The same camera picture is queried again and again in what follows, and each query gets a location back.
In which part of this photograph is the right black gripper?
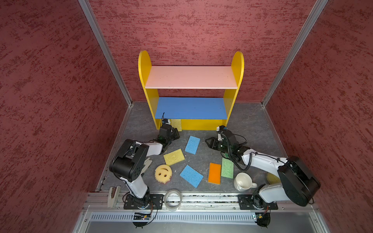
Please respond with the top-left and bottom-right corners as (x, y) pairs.
(204, 137), (231, 154)

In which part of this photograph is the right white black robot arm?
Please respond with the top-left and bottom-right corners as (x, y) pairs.
(205, 126), (321, 210)

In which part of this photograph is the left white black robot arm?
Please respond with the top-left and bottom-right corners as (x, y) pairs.
(109, 123), (180, 205)

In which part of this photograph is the blue lower shelf board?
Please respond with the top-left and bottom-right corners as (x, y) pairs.
(155, 97), (227, 120)

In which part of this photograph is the yellow shelf unit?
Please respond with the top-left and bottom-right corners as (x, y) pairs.
(138, 50), (244, 131)

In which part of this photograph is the pink upper shelf board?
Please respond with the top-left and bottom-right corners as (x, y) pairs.
(145, 66), (243, 89)

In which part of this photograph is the light green sponge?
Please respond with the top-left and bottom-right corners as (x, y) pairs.
(221, 158), (234, 179)

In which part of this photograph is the orange sponge centre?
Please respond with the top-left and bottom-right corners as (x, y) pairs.
(208, 163), (221, 185)

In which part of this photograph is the yellow smiley face sponge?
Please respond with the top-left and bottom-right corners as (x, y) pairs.
(154, 165), (173, 184)

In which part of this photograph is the white ceramic mug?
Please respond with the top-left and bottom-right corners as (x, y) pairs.
(234, 172), (258, 192)

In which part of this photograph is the yellow cup with pens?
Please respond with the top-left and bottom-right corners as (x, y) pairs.
(267, 173), (281, 184)

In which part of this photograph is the clear tape roll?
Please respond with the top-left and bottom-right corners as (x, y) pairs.
(164, 189), (183, 212)

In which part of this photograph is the beige stapler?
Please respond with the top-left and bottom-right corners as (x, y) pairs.
(107, 186), (121, 208)

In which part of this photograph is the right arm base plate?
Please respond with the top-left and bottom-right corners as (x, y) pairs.
(237, 194), (278, 211)

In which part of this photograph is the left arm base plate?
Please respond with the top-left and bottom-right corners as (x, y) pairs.
(123, 194), (164, 210)

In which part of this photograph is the aluminium rail front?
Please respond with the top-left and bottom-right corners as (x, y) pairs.
(83, 192), (320, 213)

